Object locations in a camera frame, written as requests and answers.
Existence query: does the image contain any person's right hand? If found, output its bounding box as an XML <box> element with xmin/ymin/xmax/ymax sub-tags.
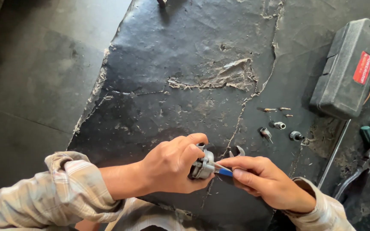
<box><xmin>216</xmin><ymin>156</ymin><xmax>316</xmax><ymax>213</ymax></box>

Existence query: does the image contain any person's left hand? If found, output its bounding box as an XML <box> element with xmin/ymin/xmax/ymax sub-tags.
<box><xmin>139</xmin><ymin>133</ymin><xmax>215</xmax><ymax>197</ymax></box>

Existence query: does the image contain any grey metal carburetor part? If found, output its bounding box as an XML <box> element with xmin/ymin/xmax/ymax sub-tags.
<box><xmin>189</xmin><ymin>143</ymin><xmax>216</xmax><ymax>179</ymax></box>

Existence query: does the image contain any blue-handled small screwdriver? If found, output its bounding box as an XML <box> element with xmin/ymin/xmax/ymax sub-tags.
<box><xmin>208</xmin><ymin>160</ymin><xmax>234</xmax><ymax>178</ymax></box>

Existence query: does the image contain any silver open-end wrench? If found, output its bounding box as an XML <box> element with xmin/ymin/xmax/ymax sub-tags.
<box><xmin>228</xmin><ymin>145</ymin><xmax>246</xmax><ymax>158</ymax></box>

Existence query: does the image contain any silver fitting with pin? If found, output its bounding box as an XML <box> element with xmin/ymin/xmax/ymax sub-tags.
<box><xmin>260</xmin><ymin>127</ymin><xmax>273</xmax><ymax>144</ymax></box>

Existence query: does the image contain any torn black table cover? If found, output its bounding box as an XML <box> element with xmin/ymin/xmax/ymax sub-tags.
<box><xmin>67</xmin><ymin>0</ymin><xmax>370</xmax><ymax>231</ymax></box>

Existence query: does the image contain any plaid beige shirt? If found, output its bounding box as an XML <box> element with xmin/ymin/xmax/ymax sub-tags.
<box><xmin>0</xmin><ymin>151</ymin><xmax>356</xmax><ymax>231</ymax></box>

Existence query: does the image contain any dark metal socket fitting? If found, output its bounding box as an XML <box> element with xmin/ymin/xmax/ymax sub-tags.
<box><xmin>289</xmin><ymin>131</ymin><xmax>305</xmax><ymax>142</ymax></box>

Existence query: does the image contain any thin metal rod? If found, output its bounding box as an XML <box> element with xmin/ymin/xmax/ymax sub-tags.
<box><xmin>317</xmin><ymin>119</ymin><xmax>352</xmax><ymax>189</ymax></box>

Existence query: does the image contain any black plastic tool case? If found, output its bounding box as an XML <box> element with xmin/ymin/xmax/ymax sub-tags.
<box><xmin>310</xmin><ymin>18</ymin><xmax>370</xmax><ymax>120</ymax></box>

